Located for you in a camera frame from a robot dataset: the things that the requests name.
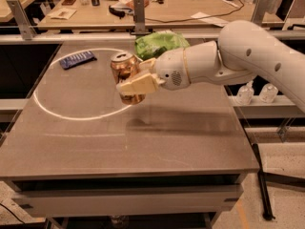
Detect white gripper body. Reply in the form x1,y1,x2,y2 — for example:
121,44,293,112
154,48,191,91

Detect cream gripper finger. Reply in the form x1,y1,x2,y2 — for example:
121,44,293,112
116,71,165,95
139,58,156,72

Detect orange soda can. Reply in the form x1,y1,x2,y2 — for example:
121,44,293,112
111,52,145,105

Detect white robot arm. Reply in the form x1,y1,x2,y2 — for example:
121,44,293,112
116,20,305,112

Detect green chip bag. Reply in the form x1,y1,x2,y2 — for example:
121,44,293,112
134,31,190,60

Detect white paper sheet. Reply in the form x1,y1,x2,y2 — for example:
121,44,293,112
192,12,228,28

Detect black sunglasses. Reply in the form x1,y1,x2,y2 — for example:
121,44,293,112
109,6,126,19

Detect blue snack bar wrapper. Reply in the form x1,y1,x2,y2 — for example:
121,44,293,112
59,51,96,70

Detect clear bottle left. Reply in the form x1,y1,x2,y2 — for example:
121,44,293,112
236,81,254,105

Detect white packet on desk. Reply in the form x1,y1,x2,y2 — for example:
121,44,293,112
48,8,76,20

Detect clear bottle right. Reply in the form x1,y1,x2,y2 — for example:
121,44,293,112
259,83,278,103

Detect brown wallet on desk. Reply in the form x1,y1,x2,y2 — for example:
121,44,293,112
62,0,76,6

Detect black floor pole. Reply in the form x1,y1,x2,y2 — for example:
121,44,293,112
252,143,275,221

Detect middle metal bracket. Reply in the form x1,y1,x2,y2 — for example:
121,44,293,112
133,0,148,36

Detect metal bracket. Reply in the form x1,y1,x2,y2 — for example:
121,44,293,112
133,0,148,36
251,0,270,26
7,0,36,40

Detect black cable on desk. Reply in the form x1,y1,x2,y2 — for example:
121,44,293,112
145,0,246,24

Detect right metal bracket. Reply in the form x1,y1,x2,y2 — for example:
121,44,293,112
251,0,270,26

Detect left metal bracket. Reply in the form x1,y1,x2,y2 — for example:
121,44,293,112
7,0,36,40

